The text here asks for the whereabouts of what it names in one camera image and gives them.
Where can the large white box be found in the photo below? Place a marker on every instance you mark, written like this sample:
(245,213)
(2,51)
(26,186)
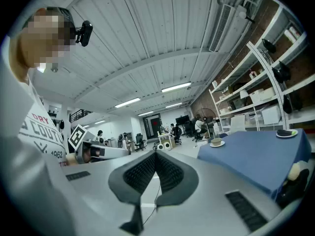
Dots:
(270,115)

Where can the person in white sweater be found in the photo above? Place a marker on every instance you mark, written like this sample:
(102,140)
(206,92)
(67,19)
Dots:
(41,131)

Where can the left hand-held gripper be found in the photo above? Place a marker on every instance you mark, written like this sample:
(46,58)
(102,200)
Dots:
(77,138)

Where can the white ceiling air vent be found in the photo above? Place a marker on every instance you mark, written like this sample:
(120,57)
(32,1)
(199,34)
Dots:
(220,28)

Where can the chair with yellow curved back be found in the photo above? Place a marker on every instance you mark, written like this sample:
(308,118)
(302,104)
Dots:
(295,188)

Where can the table with blue cloth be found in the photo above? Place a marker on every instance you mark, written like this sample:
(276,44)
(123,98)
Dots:
(246,156)

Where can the person's head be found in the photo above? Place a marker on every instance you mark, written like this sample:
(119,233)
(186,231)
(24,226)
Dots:
(37,45)

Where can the black head-worn camera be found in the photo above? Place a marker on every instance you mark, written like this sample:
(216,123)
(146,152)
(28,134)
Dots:
(85,33)

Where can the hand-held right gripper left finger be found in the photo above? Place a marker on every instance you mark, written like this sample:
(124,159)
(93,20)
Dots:
(98,178)

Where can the black office chair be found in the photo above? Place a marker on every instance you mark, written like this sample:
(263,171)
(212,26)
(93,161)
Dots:
(139,141)

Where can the group of ceiling tube lights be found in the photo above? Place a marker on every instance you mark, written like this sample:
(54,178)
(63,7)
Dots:
(176,87)

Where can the group of black hanging bags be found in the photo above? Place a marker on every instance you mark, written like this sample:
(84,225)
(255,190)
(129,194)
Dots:
(280,74)

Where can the white office chair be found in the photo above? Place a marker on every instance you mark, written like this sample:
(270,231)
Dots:
(237,124)

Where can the black monitor screen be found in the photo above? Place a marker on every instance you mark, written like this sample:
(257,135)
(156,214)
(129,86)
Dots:
(182,119)

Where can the white storage basket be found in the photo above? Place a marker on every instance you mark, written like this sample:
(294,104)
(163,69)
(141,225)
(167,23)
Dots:
(256,97)
(267,93)

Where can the cream bowl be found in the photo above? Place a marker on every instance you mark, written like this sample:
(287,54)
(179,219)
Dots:
(216,141)

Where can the tan bowl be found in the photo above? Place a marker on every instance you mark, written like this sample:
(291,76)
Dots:
(222,144)

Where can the white shade table lamp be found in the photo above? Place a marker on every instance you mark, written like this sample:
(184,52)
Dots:
(243,94)

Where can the dark purple eggplant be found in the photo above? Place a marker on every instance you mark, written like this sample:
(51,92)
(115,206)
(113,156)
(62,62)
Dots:
(285,132)

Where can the white plate with eggplant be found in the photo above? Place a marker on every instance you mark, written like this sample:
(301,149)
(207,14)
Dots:
(279,135)

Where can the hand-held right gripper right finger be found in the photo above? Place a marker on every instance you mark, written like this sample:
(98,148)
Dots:
(209,188)

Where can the black pedestal fan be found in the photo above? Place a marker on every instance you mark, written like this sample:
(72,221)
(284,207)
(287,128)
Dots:
(204,114)

